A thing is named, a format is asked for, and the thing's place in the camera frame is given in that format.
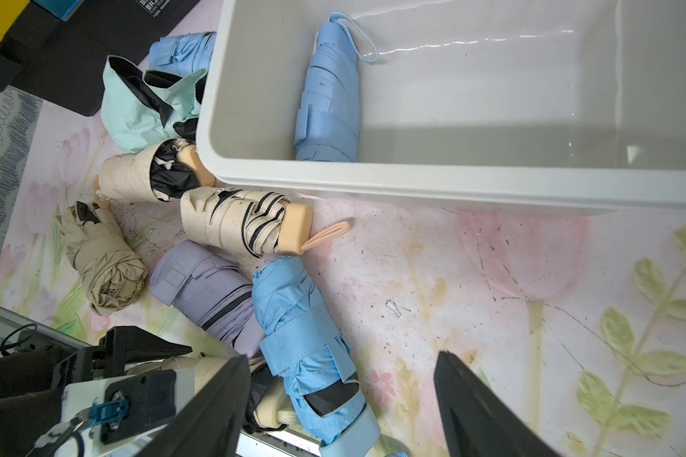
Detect mint green umbrella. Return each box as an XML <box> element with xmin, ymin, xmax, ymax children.
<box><xmin>100</xmin><ymin>55</ymin><xmax>208</xmax><ymax>153</ymax></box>

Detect white plastic storage box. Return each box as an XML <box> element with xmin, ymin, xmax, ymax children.
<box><xmin>197</xmin><ymin>1</ymin><xmax>686</xmax><ymax>209</ymax></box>

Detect crumpled beige umbrella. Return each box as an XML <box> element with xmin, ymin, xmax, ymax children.
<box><xmin>58</xmin><ymin>200</ymin><xmax>148</xmax><ymax>317</ymax></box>

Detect lavender umbrella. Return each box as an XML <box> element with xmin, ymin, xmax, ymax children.
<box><xmin>150</xmin><ymin>240</ymin><xmax>265</xmax><ymax>358</ymax></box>

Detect periwinkle blue folded umbrella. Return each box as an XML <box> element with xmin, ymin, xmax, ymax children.
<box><xmin>149</xmin><ymin>32</ymin><xmax>216</xmax><ymax>76</ymax></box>

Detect beige umbrella black stripes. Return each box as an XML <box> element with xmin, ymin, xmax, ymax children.
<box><xmin>180</xmin><ymin>187</ymin><xmax>351</xmax><ymax>258</ymax></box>

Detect light blue umbrella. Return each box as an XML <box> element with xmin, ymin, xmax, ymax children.
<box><xmin>293</xmin><ymin>13</ymin><xmax>378</xmax><ymax>163</ymax></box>

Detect beige umbrella black inner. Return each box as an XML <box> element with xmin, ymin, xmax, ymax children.
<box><xmin>95</xmin><ymin>139</ymin><xmax>216</xmax><ymax>204</ymax></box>

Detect large beige umbrella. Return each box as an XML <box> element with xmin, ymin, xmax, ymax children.
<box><xmin>128</xmin><ymin>357</ymin><xmax>300</xmax><ymax>433</ymax></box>

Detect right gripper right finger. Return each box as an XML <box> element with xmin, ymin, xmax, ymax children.
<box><xmin>434</xmin><ymin>352</ymin><xmax>556</xmax><ymax>457</ymax></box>

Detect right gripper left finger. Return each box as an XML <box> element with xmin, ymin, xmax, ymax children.
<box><xmin>138</xmin><ymin>355</ymin><xmax>251</xmax><ymax>457</ymax></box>

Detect yellow black toolbox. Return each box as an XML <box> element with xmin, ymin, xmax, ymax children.
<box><xmin>0</xmin><ymin>0</ymin><xmax>196</xmax><ymax>116</ymax></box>

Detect sky blue long umbrella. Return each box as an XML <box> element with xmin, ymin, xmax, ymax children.
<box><xmin>252</xmin><ymin>256</ymin><xmax>382</xmax><ymax>456</ymax></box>

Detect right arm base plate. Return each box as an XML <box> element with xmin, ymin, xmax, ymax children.
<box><xmin>0</xmin><ymin>324</ymin><xmax>194</xmax><ymax>456</ymax></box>

